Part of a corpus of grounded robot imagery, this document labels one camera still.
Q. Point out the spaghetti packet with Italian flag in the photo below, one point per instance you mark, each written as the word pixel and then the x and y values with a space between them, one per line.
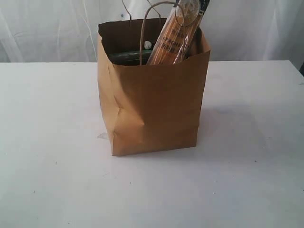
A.
pixel 178 32

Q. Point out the white crumb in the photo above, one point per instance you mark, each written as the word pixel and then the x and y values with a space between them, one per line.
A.
pixel 147 45

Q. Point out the large brown paper bag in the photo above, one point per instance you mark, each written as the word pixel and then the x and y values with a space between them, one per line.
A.
pixel 148 108

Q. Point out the clear jar with yellow lid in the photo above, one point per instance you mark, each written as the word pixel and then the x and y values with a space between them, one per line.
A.
pixel 130 58

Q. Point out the white backdrop curtain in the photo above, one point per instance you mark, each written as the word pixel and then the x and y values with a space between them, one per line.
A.
pixel 66 30

